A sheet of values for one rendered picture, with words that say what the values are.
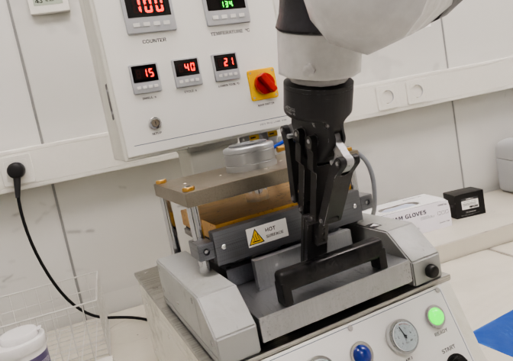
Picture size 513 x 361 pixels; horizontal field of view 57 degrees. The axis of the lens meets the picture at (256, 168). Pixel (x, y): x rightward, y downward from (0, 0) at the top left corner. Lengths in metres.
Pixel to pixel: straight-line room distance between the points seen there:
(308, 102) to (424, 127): 1.10
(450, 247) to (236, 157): 0.71
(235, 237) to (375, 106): 0.89
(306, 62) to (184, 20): 0.41
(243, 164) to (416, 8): 0.40
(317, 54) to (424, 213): 0.91
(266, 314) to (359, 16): 0.34
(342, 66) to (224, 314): 0.30
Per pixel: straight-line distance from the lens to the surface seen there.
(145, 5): 0.83
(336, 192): 0.52
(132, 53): 0.82
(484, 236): 1.31
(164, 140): 0.81
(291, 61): 0.48
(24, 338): 0.92
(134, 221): 1.29
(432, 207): 1.34
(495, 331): 0.95
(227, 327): 0.55
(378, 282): 0.63
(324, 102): 0.49
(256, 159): 0.69
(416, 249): 0.68
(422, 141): 1.56
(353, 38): 0.36
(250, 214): 0.64
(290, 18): 0.48
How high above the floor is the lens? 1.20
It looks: 7 degrees down
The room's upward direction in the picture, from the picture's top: 11 degrees counter-clockwise
